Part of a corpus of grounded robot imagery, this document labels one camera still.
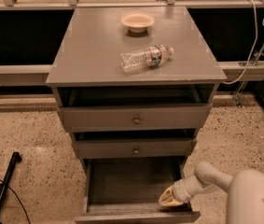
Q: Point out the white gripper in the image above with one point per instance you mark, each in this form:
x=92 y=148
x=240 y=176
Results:
x=181 y=190

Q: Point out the grey bottom drawer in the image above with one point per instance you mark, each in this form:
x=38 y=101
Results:
x=127 y=191

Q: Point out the grey drawer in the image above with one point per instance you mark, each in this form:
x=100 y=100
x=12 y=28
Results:
x=127 y=191
x=134 y=148
x=133 y=118

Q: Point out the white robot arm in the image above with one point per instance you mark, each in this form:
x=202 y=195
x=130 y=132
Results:
x=245 y=204

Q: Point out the grey middle drawer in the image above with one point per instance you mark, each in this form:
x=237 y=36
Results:
x=134 y=148

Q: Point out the grey top drawer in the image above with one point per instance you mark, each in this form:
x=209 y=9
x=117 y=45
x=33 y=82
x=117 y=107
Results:
x=133 y=118

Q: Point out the grey wooden drawer cabinet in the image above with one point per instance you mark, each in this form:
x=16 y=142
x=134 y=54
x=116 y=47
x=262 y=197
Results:
x=87 y=71

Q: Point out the clear plastic water bottle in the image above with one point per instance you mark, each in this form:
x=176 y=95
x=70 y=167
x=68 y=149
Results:
x=149 y=57

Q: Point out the black metal stand leg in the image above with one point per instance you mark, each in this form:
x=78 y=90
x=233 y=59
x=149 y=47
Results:
x=2 y=188

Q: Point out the beige paper bowl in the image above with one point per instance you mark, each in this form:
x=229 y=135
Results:
x=137 y=22

